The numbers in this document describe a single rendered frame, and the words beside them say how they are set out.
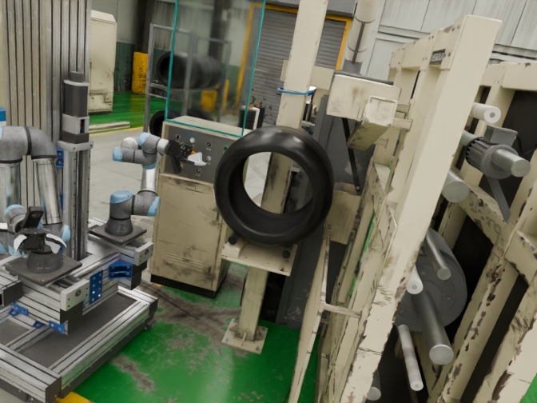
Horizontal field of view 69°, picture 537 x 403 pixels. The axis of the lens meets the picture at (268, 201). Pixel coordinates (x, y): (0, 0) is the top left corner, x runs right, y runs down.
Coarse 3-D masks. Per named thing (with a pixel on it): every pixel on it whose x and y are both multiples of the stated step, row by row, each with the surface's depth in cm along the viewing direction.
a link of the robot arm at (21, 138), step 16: (0, 128) 147; (16, 128) 151; (0, 144) 146; (16, 144) 150; (0, 160) 149; (16, 160) 152; (0, 176) 152; (16, 176) 156; (0, 192) 155; (16, 192) 158; (0, 208) 157; (0, 224) 159; (0, 240) 159
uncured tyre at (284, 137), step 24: (240, 144) 184; (264, 144) 180; (288, 144) 178; (312, 144) 186; (216, 168) 195; (240, 168) 216; (312, 168) 179; (216, 192) 193; (240, 192) 220; (312, 192) 182; (240, 216) 215; (264, 216) 222; (288, 216) 219; (312, 216) 186; (264, 240) 195; (288, 240) 193
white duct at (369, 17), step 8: (360, 0) 217; (368, 0) 214; (376, 0) 214; (360, 8) 219; (368, 8) 217; (376, 8) 219; (360, 16) 223; (368, 16) 221; (352, 24) 233; (360, 24) 226; (368, 24) 226; (352, 32) 234; (368, 32) 231; (352, 40) 237; (368, 40) 239; (352, 48) 241; (360, 48) 240; (352, 56) 245; (360, 56) 245
